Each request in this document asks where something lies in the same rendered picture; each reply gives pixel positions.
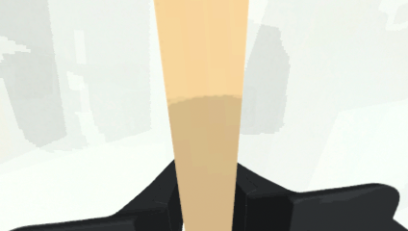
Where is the long tan wooden rail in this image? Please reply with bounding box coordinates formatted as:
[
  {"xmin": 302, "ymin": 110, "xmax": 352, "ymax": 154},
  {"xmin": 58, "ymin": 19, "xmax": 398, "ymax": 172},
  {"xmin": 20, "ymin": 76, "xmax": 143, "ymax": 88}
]
[{"xmin": 154, "ymin": 0, "xmax": 249, "ymax": 231}]

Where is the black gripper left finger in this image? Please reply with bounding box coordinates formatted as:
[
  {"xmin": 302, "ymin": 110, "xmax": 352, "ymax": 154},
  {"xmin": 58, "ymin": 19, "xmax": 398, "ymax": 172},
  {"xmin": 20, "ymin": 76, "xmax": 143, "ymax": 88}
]
[{"xmin": 8, "ymin": 159, "xmax": 183, "ymax": 231}]

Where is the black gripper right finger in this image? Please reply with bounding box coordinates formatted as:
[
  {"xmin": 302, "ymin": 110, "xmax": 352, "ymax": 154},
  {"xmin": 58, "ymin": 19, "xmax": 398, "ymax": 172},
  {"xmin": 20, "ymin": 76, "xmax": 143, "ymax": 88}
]
[{"xmin": 232, "ymin": 163, "xmax": 400, "ymax": 231}]

